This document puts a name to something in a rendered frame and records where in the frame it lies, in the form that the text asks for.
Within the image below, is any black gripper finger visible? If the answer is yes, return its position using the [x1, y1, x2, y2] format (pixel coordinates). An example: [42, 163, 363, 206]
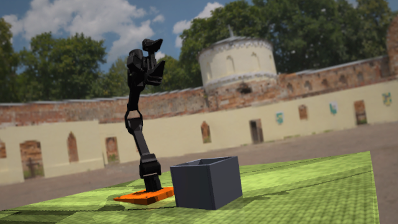
[147, 60, 165, 80]
[145, 39, 163, 50]

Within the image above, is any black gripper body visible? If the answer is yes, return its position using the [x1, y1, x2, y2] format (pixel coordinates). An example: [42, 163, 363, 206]
[140, 39, 162, 86]

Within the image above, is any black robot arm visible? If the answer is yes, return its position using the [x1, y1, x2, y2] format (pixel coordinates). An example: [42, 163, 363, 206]
[124, 49, 164, 192]

